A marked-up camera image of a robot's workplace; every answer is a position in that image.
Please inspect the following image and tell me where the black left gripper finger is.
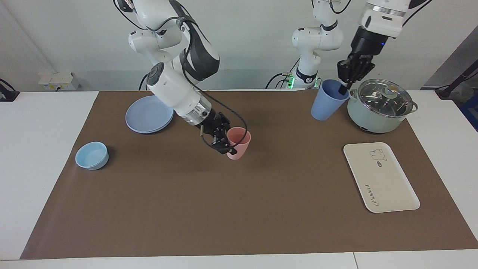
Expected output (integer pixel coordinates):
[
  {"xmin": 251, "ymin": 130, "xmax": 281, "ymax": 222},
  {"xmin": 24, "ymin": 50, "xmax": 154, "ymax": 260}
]
[
  {"xmin": 355, "ymin": 62, "xmax": 376, "ymax": 81},
  {"xmin": 337, "ymin": 56, "xmax": 357, "ymax": 94}
]

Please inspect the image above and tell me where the pink plastic cup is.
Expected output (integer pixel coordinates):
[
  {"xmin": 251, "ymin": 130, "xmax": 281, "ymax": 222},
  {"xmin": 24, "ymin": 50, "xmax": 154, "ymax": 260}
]
[{"xmin": 226, "ymin": 127, "xmax": 252, "ymax": 161}]

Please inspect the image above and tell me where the blue plastic cup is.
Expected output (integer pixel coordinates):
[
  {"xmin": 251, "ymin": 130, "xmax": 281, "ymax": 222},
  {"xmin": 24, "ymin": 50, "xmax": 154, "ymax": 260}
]
[{"xmin": 311, "ymin": 79, "xmax": 350, "ymax": 121}]

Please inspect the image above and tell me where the cream rectangular tray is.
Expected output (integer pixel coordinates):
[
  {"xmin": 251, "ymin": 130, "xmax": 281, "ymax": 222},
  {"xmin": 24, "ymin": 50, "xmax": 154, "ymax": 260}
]
[{"xmin": 343, "ymin": 142, "xmax": 420, "ymax": 213}]

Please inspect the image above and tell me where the glass pot lid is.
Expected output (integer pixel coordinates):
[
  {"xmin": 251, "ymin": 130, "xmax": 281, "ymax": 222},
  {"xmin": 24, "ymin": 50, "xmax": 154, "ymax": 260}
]
[{"xmin": 357, "ymin": 78, "xmax": 414, "ymax": 118}]

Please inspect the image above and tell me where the brown table mat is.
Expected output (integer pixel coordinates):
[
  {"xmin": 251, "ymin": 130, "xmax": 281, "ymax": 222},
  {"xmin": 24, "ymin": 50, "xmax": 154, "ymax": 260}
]
[{"xmin": 21, "ymin": 90, "xmax": 478, "ymax": 260}]

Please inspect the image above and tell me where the pale green cooking pot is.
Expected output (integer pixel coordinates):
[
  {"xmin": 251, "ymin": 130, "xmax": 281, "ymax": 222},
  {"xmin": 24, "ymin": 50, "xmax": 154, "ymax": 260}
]
[{"xmin": 347, "ymin": 78, "xmax": 419, "ymax": 134}]

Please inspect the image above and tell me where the blue round plate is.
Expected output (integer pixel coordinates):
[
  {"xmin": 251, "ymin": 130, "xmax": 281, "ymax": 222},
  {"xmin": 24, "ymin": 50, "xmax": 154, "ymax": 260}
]
[{"xmin": 125, "ymin": 95, "xmax": 174, "ymax": 134}]

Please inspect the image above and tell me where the black stand base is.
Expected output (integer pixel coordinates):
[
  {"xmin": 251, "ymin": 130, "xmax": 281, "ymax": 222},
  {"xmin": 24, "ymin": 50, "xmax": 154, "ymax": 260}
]
[{"xmin": 435, "ymin": 69, "xmax": 478, "ymax": 99}]

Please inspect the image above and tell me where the blue box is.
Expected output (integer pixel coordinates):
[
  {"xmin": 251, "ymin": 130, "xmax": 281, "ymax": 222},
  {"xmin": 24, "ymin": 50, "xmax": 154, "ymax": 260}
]
[{"xmin": 460, "ymin": 95, "xmax": 478, "ymax": 131}]

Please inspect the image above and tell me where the light blue bowl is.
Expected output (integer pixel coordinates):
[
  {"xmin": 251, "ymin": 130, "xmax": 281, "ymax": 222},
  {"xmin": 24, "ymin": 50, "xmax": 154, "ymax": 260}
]
[{"xmin": 75, "ymin": 142, "xmax": 109, "ymax": 170}]

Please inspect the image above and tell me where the white power strip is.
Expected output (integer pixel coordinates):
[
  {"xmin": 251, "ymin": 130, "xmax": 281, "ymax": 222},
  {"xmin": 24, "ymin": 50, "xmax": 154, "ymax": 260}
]
[{"xmin": 38, "ymin": 73, "xmax": 80, "ymax": 91}]

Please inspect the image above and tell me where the black table clamp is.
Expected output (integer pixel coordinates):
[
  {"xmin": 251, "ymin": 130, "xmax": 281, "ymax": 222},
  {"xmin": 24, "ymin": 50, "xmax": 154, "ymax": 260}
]
[{"xmin": 0, "ymin": 79, "xmax": 20, "ymax": 102}]

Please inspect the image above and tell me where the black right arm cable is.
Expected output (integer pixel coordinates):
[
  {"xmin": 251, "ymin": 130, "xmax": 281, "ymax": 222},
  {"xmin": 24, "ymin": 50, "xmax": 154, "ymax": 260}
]
[{"xmin": 114, "ymin": 0, "xmax": 248, "ymax": 149}]

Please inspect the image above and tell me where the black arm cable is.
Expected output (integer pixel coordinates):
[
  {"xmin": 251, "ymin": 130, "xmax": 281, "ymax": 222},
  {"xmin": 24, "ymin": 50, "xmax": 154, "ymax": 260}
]
[
  {"xmin": 114, "ymin": 0, "xmax": 248, "ymax": 149},
  {"xmin": 329, "ymin": 0, "xmax": 434, "ymax": 27}
]

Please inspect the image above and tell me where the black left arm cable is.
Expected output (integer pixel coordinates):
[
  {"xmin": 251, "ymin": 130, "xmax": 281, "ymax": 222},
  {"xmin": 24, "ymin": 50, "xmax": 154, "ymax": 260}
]
[{"xmin": 329, "ymin": 0, "xmax": 434, "ymax": 27}]

